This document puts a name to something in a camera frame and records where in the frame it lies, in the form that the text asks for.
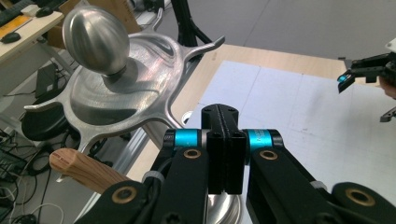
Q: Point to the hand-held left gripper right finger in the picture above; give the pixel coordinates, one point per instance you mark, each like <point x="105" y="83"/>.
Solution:
<point x="233" y="149"/>

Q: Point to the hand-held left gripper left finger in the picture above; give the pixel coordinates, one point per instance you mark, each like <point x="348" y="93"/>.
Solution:
<point x="214" y="149"/>

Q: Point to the steel utensil rack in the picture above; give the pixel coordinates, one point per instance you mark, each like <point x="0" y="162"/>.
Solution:
<point x="96" y="37"/>

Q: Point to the white grid mat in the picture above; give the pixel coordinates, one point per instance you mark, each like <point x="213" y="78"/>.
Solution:
<point x="280" y="102"/>

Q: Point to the cardboard box with round logo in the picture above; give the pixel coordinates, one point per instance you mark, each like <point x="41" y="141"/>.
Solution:
<point x="121" y="15"/>

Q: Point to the black round stool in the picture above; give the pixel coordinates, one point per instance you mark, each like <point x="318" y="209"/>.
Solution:
<point x="40" y="124"/>

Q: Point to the black flat case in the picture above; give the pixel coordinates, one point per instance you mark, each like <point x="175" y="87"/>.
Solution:
<point x="46" y="81"/>

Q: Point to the light wooden desk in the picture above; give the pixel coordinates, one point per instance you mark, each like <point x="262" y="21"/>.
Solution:
<point x="31" y="32"/>

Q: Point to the black computer mouse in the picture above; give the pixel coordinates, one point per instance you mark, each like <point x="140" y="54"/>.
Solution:
<point x="11" y="37"/>
<point x="43" y="11"/>

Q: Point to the black keyboard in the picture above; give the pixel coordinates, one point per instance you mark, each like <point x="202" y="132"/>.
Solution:
<point x="12" y="11"/>

